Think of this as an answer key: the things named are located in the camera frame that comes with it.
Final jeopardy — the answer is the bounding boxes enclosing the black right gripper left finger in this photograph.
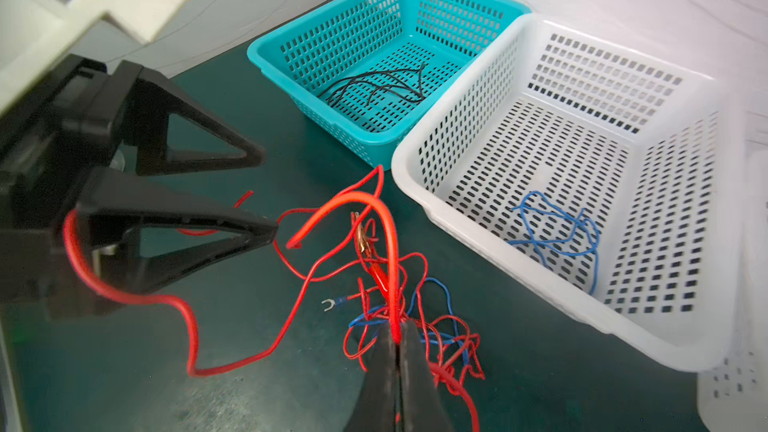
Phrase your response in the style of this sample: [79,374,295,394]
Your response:
[344,326,399,432]

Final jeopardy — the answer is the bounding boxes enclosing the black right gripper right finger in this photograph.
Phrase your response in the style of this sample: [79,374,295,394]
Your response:
[399,322,454,432]

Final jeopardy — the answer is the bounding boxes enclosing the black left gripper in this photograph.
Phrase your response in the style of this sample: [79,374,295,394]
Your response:
[1,55,278,318]

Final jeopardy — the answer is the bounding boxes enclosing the blue wire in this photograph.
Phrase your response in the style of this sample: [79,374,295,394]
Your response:
[505,190,601,296]
[320,277,472,367]

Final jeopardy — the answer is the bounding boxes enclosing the red wires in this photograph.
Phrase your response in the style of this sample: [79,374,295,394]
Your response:
[62,164,486,432]

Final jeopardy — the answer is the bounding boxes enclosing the black wire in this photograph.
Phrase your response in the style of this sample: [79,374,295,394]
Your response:
[317,62,430,110]

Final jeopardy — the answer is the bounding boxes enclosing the teal perforated basket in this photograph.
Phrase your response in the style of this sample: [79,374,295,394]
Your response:
[247,0,531,169]

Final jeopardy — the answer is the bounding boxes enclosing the white perforated basket middle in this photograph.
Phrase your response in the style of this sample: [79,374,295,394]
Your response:
[392,14,746,372]

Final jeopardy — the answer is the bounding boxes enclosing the white perforated basket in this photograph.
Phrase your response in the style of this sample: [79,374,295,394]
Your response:
[392,14,746,372]
[697,150,767,431]

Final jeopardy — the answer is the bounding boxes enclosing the white perforated basket right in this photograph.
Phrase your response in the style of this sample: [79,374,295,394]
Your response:
[697,150,767,431]

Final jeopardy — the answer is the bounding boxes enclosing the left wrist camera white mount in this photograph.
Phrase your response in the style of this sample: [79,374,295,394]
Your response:
[1,0,186,110]

